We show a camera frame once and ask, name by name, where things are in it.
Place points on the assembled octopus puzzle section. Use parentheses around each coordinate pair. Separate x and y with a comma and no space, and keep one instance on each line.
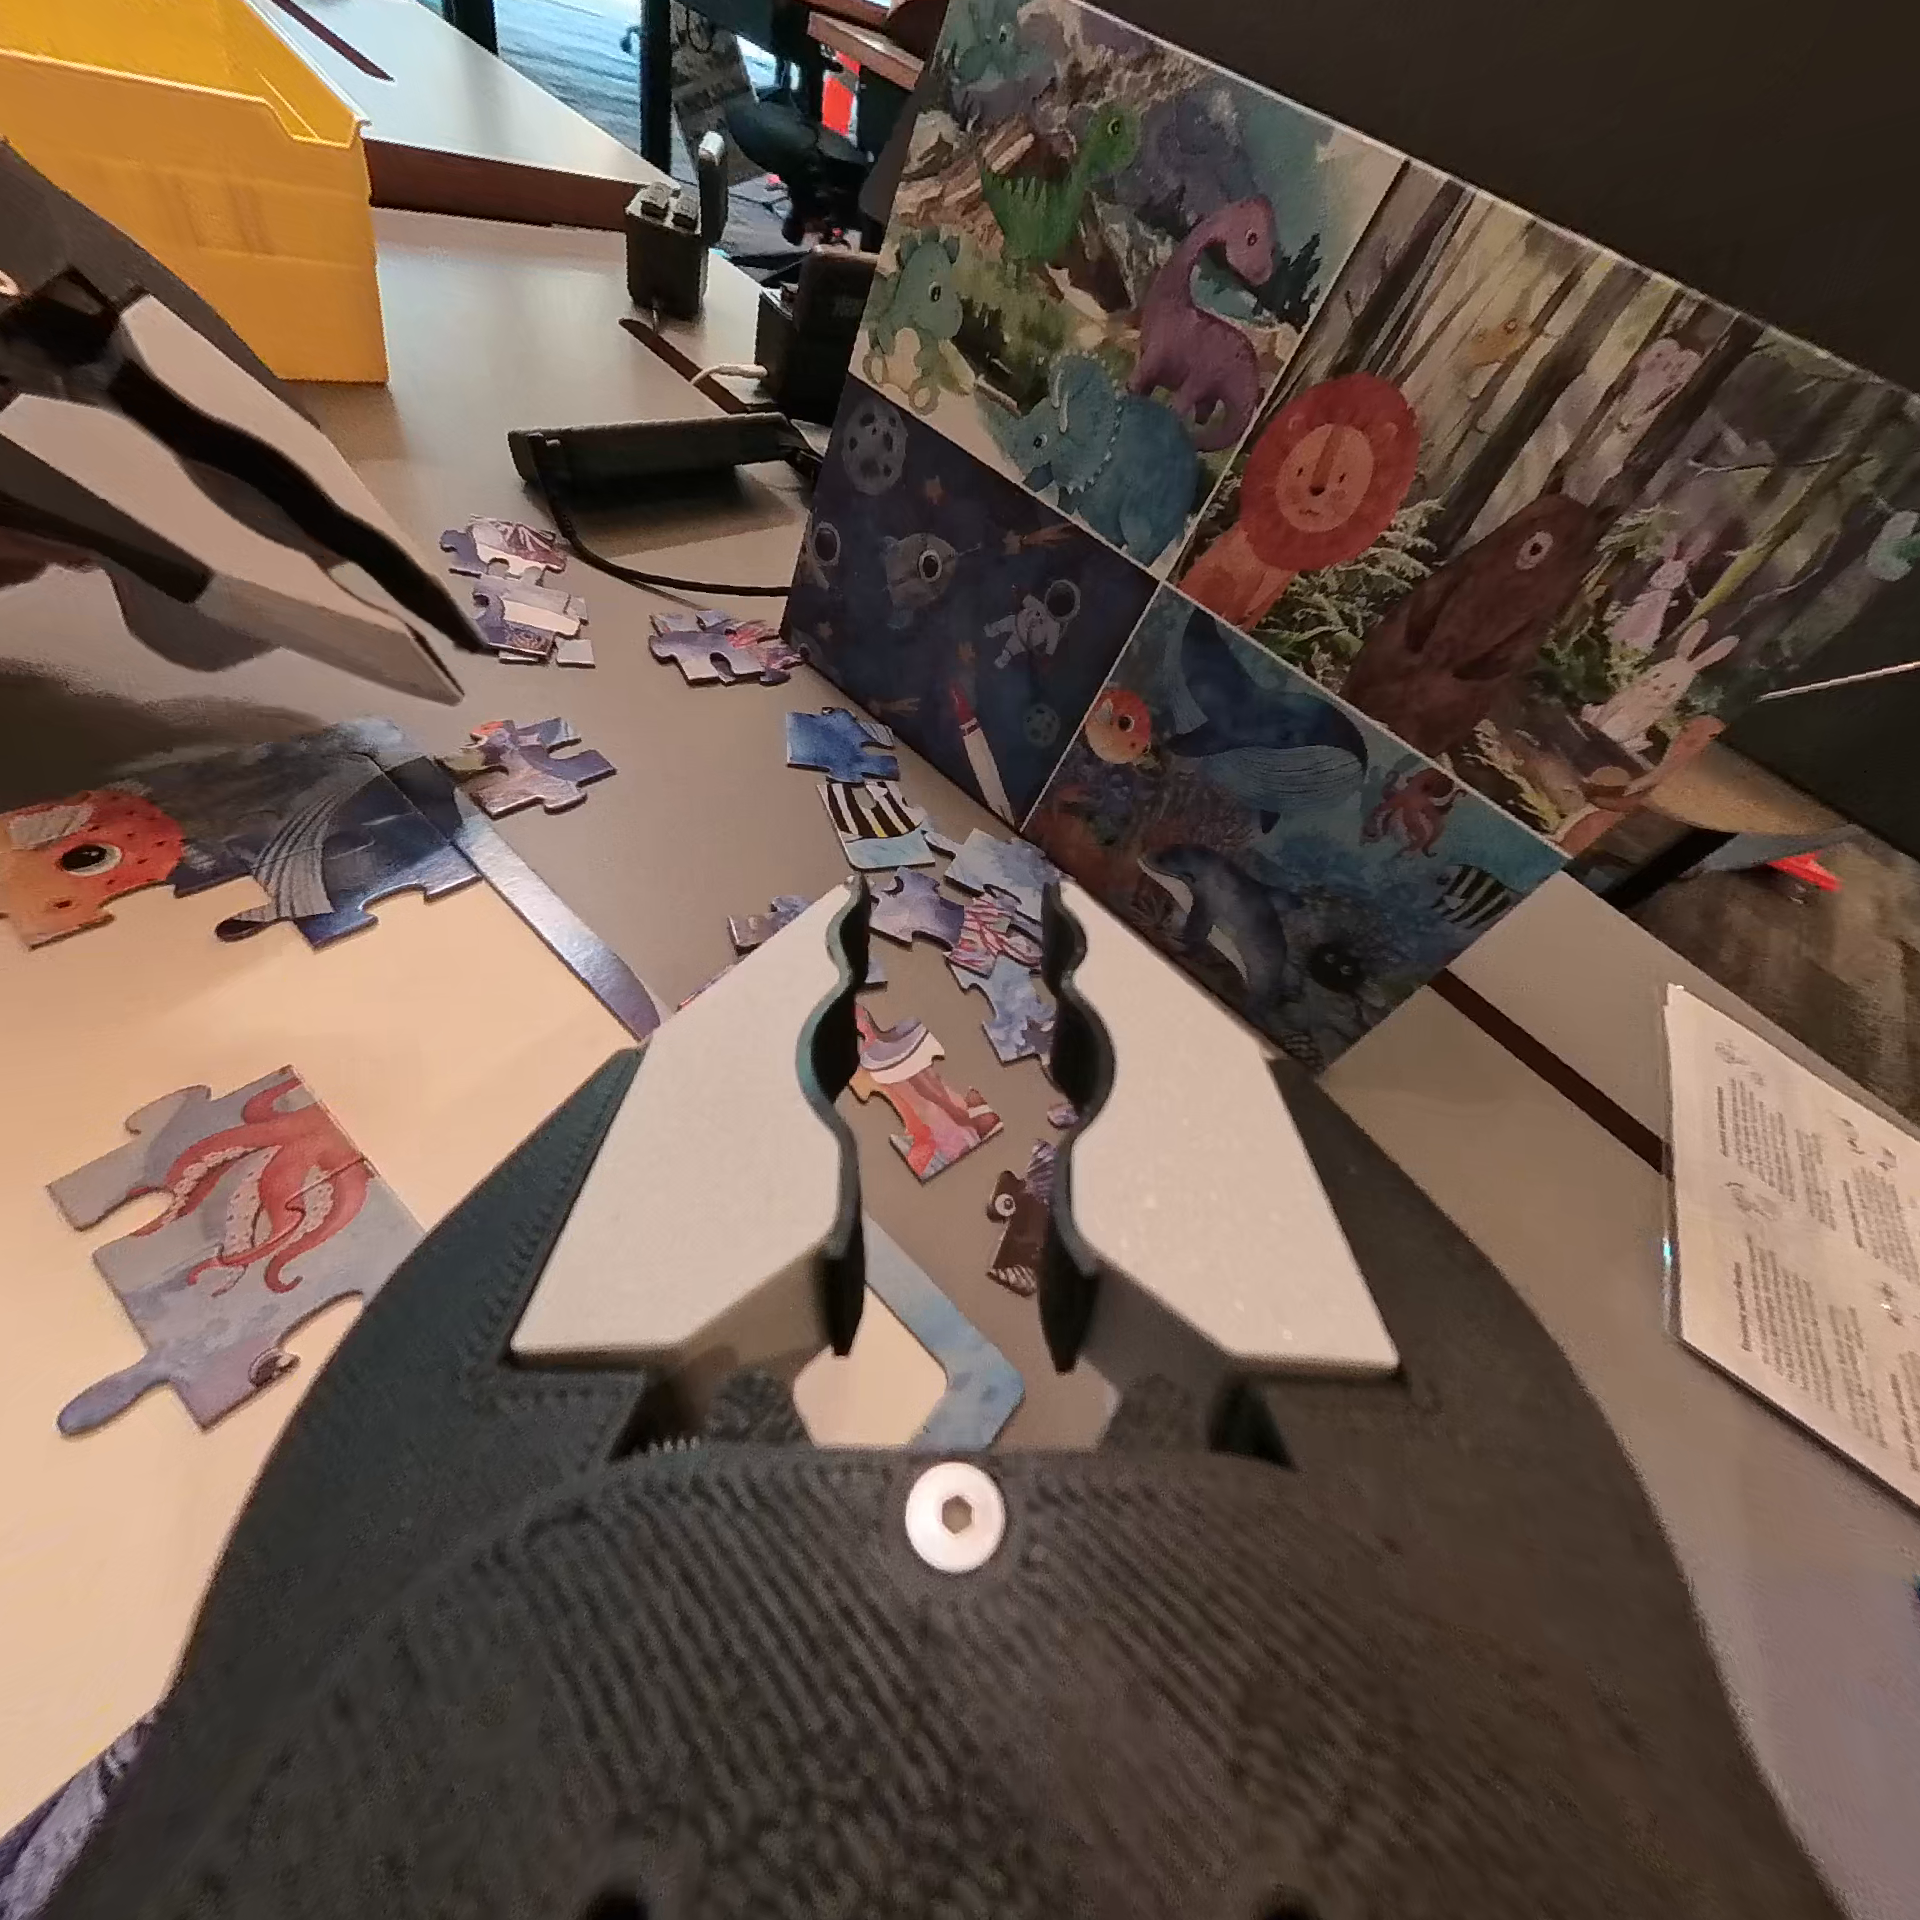
(255,1201)

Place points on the metal rod with white tip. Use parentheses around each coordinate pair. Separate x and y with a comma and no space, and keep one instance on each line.
(1845,676)

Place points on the white puzzle frame tray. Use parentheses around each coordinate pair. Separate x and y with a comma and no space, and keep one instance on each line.
(376,1019)

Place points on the assembled sea urchin puzzle section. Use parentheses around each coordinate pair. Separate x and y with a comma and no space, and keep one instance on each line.
(60,1828)

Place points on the blue wave corner puzzle piece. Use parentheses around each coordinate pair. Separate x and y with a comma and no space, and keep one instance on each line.
(247,795)

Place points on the red floor object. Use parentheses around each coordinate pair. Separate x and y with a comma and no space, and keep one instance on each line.
(1800,867)

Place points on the wooden seat chair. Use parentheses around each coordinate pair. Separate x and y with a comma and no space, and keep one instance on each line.
(1724,795)

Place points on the orange pufferfish puzzle piece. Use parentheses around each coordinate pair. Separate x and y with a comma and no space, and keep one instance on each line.
(91,863)

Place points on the illustrated puzzle box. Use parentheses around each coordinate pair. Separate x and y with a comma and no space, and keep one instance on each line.
(1277,599)

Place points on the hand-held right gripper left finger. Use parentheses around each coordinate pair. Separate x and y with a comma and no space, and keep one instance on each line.
(676,1201)

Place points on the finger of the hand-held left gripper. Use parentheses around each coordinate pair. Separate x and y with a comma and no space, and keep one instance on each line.
(331,639)
(240,390)

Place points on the black desk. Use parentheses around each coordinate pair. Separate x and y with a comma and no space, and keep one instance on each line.
(1576,150)

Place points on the striped whale tail puzzle piece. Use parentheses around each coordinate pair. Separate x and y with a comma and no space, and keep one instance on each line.
(382,863)

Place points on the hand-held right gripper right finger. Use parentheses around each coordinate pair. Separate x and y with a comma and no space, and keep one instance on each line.
(1231,1215)

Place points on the black battery charger dock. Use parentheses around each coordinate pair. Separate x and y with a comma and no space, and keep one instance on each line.
(668,270)

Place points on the black and white printed tag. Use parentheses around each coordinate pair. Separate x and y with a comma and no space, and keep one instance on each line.
(704,75)

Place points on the pile of loose puzzle pieces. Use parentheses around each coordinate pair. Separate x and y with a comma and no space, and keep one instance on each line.
(721,646)

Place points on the pink striped puzzle piece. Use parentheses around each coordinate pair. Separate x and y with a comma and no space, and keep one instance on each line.
(923,1096)

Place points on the yellow plastic bin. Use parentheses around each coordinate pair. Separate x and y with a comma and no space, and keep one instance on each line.
(195,224)

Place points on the printed instruction sheet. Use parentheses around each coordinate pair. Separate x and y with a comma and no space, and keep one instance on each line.
(1800,1230)

